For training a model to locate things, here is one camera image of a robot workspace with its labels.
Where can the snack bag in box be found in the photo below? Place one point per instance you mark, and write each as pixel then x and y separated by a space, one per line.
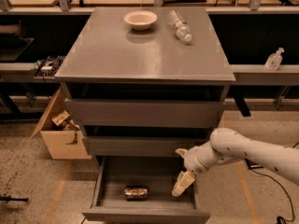
pixel 60 118

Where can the grey drawer cabinet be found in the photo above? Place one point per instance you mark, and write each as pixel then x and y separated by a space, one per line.
pixel 111 61

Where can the grey drawer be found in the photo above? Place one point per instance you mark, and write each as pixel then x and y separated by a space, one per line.
pixel 158 174
pixel 137 146
pixel 169 114

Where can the grey middle drawer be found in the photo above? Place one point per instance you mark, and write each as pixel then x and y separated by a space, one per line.
pixel 137 146

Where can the black foot pedal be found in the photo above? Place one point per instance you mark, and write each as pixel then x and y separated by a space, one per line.
pixel 252 164

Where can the grey top drawer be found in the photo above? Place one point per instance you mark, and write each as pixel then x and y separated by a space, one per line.
pixel 169 114

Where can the white paper bowl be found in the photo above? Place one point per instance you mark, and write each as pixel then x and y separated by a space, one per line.
pixel 140 20

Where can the black tool on floor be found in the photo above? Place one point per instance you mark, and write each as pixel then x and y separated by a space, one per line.
pixel 9 199

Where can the clear plastic water bottle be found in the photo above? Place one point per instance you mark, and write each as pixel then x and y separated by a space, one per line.
pixel 179 26

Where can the cardboard box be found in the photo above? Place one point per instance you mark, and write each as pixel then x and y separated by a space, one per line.
pixel 62 143

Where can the hand sanitizer pump bottle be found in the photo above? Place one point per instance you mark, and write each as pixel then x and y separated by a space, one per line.
pixel 274 60

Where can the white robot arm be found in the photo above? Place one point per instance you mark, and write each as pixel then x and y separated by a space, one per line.
pixel 226 146

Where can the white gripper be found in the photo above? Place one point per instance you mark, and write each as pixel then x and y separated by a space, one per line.
pixel 192 160

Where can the grey bottom drawer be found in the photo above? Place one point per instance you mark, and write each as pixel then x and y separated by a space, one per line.
pixel 158 174

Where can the black patterned notebook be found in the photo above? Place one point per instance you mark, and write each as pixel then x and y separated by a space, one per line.
pixel 49 66

